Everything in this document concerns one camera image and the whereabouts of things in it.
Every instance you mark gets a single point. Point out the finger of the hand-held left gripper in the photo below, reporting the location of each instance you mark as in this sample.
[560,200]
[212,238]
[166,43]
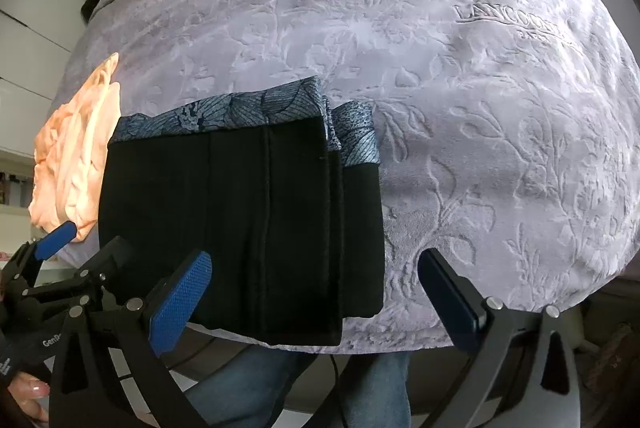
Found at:
[55,240]
[107,263]

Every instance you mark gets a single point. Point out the peach orange garment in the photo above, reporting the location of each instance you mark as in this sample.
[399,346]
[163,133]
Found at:
[70,158]

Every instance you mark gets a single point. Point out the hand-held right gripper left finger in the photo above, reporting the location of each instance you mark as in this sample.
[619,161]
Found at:
[180,303]

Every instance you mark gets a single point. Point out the lilac embossed blanket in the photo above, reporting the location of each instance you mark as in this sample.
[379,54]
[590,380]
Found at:
[475,133]

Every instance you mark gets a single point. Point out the brown wooden furniture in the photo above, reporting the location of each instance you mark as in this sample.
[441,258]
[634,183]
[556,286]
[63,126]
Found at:
[617,353]

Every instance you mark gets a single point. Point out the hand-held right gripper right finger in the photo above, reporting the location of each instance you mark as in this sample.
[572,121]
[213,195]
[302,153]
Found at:
[450,303]

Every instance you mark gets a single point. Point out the shelf with small items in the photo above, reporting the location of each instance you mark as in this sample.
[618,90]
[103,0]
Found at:
[12,188]

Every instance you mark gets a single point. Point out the person's blue jeans legs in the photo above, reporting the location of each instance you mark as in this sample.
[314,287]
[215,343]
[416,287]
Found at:
[250,388]

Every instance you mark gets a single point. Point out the black pants with patterned waistband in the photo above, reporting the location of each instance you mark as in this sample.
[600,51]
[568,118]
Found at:
[225,218]

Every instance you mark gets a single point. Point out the person's left hand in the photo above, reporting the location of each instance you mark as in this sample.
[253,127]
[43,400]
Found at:
[27,388]

